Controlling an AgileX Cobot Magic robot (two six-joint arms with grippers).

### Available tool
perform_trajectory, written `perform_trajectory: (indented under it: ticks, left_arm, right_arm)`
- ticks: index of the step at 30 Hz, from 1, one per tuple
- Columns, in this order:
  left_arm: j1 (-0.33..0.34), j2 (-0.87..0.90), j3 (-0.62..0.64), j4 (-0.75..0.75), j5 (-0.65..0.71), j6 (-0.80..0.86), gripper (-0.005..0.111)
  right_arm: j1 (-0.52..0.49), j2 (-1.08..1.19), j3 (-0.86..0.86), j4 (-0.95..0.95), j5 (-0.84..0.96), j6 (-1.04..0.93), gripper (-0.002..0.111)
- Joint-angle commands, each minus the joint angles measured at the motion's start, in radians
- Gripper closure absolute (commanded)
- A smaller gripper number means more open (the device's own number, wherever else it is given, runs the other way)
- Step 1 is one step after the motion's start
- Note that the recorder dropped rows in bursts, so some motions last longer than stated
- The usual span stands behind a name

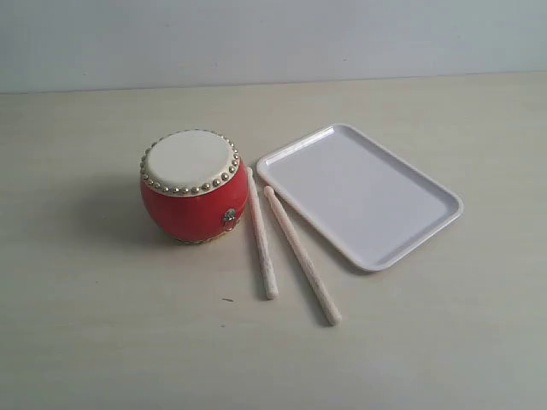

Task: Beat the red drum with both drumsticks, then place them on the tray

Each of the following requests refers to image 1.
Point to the white drumstick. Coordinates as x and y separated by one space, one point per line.
317 285
266 264

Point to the small red drum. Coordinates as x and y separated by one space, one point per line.
193 184

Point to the white rectangular plastic tray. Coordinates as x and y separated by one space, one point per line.
367 202

